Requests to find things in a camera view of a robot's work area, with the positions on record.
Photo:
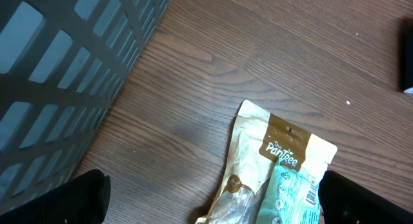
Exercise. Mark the teal snack bar wrapper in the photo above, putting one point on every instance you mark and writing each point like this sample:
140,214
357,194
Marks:
289,199

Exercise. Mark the grey plastic mesh basket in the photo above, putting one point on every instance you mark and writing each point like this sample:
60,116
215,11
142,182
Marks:
63,63

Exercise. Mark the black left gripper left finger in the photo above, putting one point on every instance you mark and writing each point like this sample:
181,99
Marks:
84,200

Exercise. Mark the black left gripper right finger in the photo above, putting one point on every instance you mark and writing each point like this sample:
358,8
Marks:
344,201

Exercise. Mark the brown Pantree snack pouch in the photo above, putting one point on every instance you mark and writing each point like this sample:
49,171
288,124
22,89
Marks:
259,142

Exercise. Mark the white barcode scanner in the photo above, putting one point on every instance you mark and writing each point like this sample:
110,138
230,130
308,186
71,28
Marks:
405,57

